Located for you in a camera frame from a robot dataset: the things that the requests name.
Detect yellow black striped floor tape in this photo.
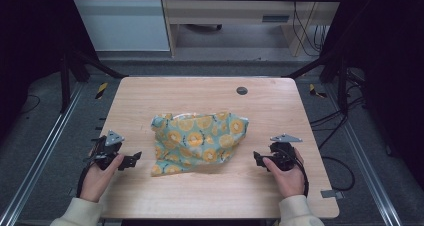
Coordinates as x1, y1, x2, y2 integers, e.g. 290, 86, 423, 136
95, 81, 110, 101
308, 83, 328, 99

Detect grey tape strip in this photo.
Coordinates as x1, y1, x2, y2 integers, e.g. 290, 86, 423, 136
320, 189, 345, 201

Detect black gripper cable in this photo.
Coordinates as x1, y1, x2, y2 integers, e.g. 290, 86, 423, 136
288, 149, 310, 198
76, 152, 101, 199

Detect black metal frame stand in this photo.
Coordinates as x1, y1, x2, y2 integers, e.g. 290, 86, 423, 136
59, 49, 129, 114
286, 49, 351, 115

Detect person's right hand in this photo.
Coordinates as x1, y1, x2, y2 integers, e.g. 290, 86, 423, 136
262, 148, 306, 199

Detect teal cloth with orange print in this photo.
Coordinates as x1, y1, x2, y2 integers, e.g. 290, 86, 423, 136
150, 111, 250, 178

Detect aluminium floor rail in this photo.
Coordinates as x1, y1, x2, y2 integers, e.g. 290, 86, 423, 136
324, 84, 404, 226
0, 82, 85, 226

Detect black floor cables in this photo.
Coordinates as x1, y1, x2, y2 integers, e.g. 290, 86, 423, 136
309, 69, 368, 192

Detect white cabinet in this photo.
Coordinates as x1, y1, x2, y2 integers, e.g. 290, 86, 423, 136
66, 0, 172, 53

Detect person's left hand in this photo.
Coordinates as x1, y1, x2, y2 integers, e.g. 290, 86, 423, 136
79, 153, 125, 204

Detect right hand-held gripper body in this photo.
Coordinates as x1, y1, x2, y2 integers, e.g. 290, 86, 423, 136
268, 133, 304, 172

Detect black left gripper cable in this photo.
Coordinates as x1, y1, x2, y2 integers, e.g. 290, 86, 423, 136
76, 152, 101, 199

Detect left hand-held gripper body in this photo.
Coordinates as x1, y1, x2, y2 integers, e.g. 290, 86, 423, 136
89, 129, 126, 171

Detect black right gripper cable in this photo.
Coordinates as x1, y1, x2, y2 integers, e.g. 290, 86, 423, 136
288, 149, 310, 198

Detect black hanging cables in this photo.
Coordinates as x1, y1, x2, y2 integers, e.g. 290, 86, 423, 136
289, 0, 329, 58

